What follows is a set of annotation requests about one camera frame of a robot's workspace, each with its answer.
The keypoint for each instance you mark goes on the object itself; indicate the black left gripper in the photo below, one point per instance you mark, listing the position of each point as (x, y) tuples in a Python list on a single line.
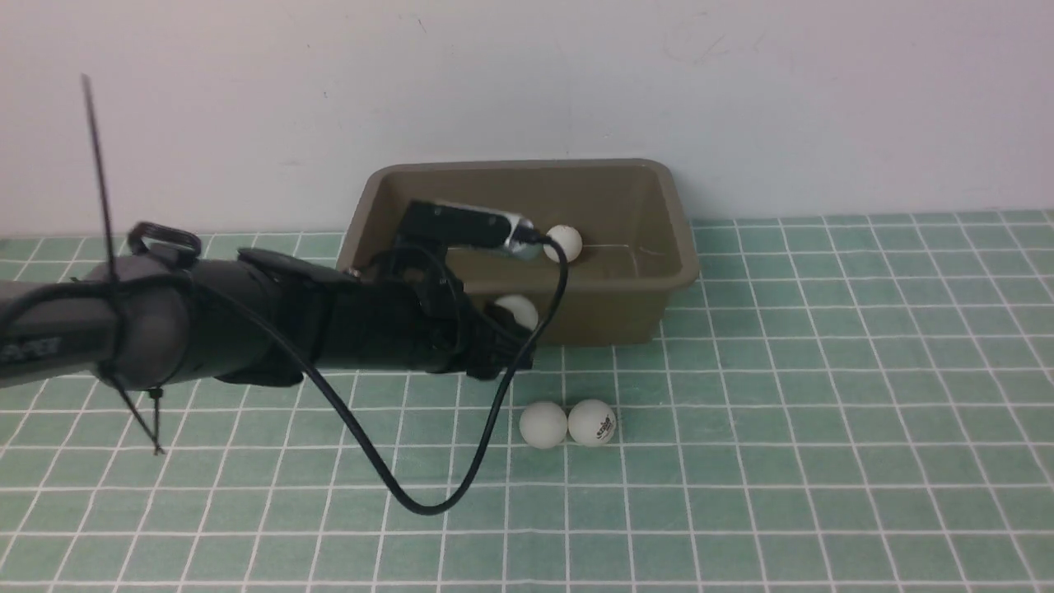
[(428, 326)]

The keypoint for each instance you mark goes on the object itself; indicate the printed white ping-pong ball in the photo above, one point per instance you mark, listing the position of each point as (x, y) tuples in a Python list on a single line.
[(592, 423)]

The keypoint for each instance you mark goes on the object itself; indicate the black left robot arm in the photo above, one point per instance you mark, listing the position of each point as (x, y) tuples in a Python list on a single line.
[(163, 314)]

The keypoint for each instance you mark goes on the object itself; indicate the olive plastic bin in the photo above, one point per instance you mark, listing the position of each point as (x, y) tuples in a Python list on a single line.
[(637, 244)]

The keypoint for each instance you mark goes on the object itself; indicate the green checkered table mat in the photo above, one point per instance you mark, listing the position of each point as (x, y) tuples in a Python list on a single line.
[(839, 404)]

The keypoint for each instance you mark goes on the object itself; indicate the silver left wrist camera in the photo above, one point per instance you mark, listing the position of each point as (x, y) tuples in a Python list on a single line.
[(438, 227)]

